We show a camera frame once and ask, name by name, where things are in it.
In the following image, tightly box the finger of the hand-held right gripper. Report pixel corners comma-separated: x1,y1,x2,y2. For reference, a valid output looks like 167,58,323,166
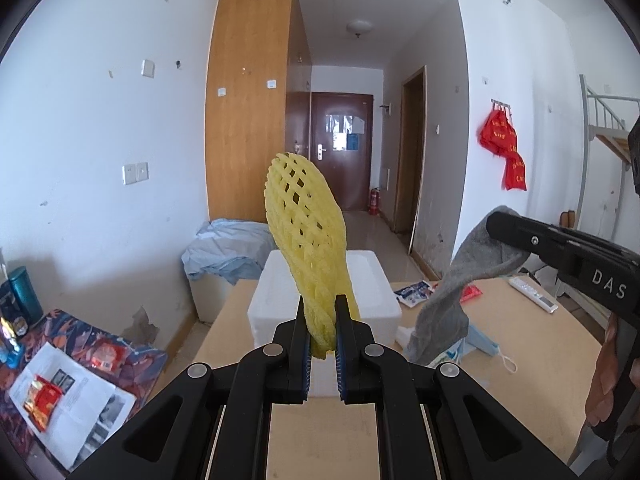
486,211,591,283

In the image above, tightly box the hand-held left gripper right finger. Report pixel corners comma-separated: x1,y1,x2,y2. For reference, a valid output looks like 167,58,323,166
334,295,577,480

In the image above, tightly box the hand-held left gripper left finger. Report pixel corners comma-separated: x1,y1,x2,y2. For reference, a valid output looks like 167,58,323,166
70,297,308,480

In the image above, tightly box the white foam box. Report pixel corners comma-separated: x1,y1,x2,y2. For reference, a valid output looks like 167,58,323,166
247,249,403,398

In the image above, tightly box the grey sock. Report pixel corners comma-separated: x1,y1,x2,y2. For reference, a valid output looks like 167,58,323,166
404,205,532,367

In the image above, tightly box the yellow foam net sleeve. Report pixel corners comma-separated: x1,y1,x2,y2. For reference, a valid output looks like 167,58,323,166
264,151,360,361

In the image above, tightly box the person's right hand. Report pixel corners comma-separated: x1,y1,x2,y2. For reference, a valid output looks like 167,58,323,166
584,310,622,427

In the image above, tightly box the white remote control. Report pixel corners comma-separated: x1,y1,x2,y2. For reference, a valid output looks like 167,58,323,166
508,277,559,314

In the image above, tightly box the blue white snack packet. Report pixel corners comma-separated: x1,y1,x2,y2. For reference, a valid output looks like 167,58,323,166
393,281,434,309

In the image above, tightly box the white storage box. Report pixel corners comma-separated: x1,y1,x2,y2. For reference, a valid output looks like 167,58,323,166
187,270,237,324

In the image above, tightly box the blue face mask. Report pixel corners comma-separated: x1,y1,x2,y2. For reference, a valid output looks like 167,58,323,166
462,335,519,374

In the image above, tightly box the grey metal bunk bed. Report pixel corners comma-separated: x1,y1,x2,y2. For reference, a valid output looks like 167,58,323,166
575,74,640,241

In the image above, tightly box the wooden side door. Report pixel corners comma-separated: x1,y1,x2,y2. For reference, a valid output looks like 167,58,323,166
392,65,428,252

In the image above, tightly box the dark brown entrance door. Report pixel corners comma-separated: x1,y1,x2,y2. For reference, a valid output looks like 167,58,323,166
311,92,375,211

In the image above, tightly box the orange snack packet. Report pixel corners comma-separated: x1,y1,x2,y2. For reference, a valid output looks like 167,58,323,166
90,337,126,374

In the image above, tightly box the printed paper sheet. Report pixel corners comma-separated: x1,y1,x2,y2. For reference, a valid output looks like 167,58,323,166
9,342,137,472

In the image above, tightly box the wooden wardrobe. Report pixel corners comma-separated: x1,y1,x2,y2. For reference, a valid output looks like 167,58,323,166
205,0,314,223

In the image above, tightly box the printed blanket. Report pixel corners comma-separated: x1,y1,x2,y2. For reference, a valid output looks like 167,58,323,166
0,309,169,463

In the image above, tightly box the red yellow snack packet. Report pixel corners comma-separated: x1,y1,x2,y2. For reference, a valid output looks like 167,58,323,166
22,375,66,432

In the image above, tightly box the teal drinking bottle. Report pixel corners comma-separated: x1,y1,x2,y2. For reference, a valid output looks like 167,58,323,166
7,266,45,326

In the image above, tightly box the dark blue can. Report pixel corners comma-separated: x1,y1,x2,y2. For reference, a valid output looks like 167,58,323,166
0,287,27,338

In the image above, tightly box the white double wall outlet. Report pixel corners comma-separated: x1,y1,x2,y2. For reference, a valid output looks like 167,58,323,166
122,161,151,186

